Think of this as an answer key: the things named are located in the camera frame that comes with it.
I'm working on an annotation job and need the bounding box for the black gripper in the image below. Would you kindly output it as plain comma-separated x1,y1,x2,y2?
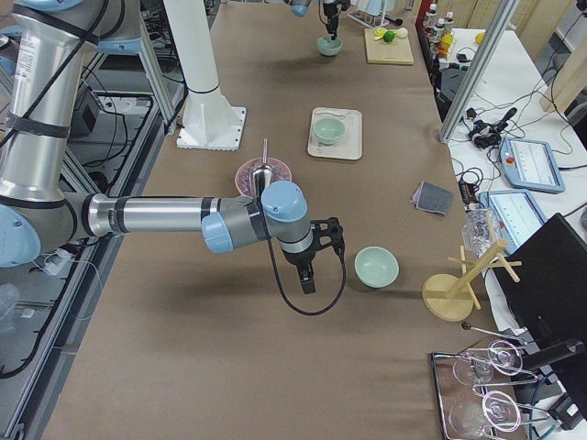
322,0,339,41
282,250,316,295

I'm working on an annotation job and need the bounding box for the green bowl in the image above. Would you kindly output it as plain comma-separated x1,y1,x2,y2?
312,117,346,146
316,36,344,57
354,247,400,289

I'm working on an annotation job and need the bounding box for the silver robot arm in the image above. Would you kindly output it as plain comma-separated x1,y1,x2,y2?
1,1,319,293

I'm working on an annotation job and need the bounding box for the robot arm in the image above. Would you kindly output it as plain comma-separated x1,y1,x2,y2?
284,0,349,41

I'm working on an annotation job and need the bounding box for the white dish rack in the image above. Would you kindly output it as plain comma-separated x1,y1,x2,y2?
348,0,404,28

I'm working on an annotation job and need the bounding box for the wooden cutting board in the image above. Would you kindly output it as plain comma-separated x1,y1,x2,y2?
363,28,414,66

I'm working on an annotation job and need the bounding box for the white garlic bulb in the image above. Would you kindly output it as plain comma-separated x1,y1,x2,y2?
395,27,408,39

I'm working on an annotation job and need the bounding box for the metal ice scoop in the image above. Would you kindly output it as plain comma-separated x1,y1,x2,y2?
249,138,273,198

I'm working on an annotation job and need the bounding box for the green bowl on tray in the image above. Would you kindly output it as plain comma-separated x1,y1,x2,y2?
312,117,346,146

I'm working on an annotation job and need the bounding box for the beige serving tray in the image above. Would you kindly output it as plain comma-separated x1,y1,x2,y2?
307,107,362,160

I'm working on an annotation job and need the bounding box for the pink bowl with ice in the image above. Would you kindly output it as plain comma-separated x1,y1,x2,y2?
235,157,293,197

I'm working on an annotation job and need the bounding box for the grey folded cloth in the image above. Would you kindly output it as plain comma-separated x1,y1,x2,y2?
411,181,454,216

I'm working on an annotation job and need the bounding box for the wooden mug tree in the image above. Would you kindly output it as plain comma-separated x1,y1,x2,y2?
422,237,522,322

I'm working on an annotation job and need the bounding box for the wine glass rack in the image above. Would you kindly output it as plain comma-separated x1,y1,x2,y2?
430,339,551,439

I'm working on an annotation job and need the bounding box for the near teach pendant tablet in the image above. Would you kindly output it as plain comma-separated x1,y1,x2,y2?
479,189,547,254

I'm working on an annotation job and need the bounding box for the teach pendant tablet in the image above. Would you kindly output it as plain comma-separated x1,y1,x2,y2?
479,189,547,254
500,137,566,193

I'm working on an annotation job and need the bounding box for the black monitor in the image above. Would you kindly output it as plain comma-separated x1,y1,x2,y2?
494,213,586,346

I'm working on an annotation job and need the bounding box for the far teach pendant tablet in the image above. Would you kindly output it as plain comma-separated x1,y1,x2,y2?
500,137,566,193

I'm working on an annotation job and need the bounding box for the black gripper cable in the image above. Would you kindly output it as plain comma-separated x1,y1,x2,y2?
259,192,347,316

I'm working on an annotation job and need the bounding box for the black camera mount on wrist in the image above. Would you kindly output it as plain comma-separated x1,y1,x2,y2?
311,216,345,259

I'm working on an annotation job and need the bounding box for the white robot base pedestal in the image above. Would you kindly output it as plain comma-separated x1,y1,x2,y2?
164,0,247,151

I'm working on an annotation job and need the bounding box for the aluminium frame post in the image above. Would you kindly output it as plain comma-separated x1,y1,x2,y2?
438,0,520,145

